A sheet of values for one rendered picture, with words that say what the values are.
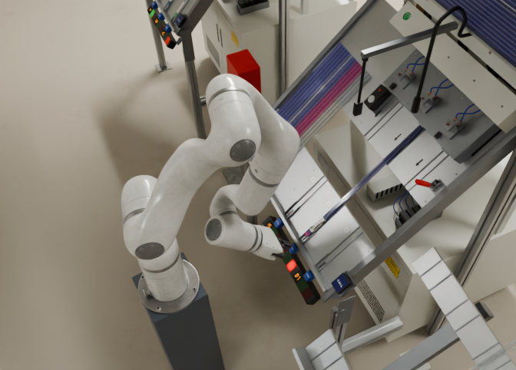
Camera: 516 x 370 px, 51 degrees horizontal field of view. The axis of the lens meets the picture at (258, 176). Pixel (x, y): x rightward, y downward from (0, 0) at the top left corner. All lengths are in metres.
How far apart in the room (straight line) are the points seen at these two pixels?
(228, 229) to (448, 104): 0.68
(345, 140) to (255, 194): 0.89
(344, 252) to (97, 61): 2.50
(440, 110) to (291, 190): 0.57
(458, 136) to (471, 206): 0.60
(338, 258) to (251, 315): 0.85
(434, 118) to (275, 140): 0.50
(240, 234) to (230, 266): 1.04
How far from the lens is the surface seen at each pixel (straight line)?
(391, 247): 1.60
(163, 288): 1.62
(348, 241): 1.65
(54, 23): 4.22
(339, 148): 2.15
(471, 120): 1.51
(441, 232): 1.97
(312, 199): 1.76
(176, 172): 1.25
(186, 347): 1.92
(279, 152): 1.25
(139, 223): 1.33
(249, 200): 1.38
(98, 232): 2.79
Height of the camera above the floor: 2.19
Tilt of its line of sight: 50 degrees down
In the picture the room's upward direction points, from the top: 3 degrees counter-clockwise
